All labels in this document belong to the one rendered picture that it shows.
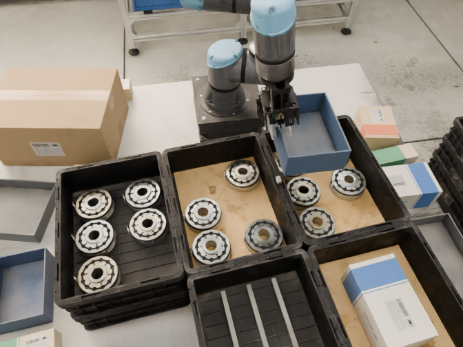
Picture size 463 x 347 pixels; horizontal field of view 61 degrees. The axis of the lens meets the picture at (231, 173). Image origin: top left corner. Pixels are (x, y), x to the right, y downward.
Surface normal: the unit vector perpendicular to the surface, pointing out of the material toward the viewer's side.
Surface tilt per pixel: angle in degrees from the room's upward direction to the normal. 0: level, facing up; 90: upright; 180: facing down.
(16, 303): 0
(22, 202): 0
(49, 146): 90
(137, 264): 0
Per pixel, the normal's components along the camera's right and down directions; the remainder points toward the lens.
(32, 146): -0.01, 0.81
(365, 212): 0.00, -0.59
